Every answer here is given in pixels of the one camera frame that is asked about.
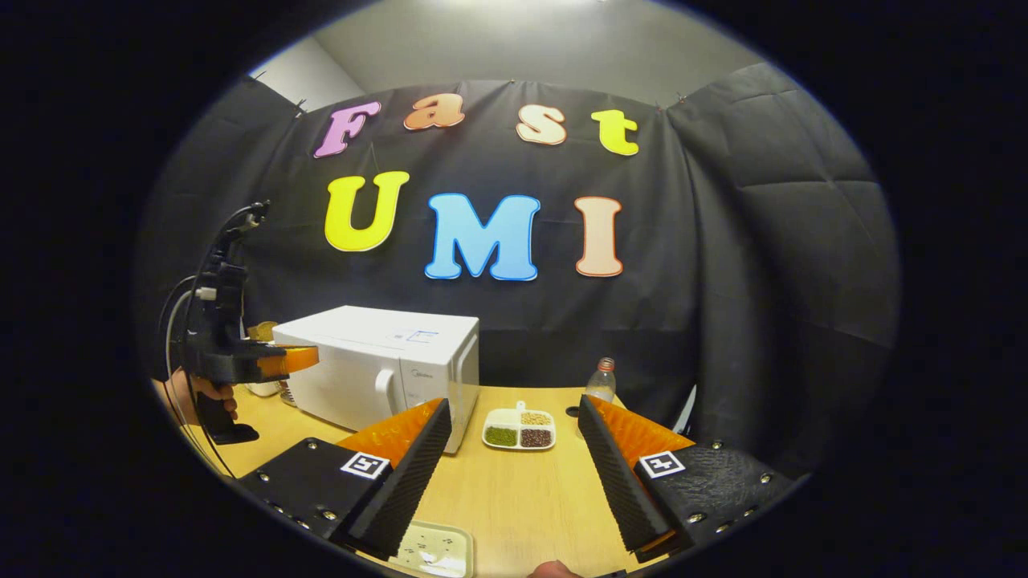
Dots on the brown bread slice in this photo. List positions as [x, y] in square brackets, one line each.
[262, 331]

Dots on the pale square plate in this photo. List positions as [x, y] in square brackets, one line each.
[438, 550]

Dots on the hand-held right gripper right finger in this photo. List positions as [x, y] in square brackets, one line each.
[614, 482]

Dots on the white microwave oven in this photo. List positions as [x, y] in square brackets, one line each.
[353, 377]

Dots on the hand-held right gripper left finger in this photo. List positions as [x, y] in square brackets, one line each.
[405, 490]

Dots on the white compartment dish with beans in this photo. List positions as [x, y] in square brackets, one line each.
[518, 429]

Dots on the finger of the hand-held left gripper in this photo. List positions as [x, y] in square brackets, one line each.
[289, 361]

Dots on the clear plastic bottle red label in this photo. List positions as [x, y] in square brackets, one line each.
[601, 384]

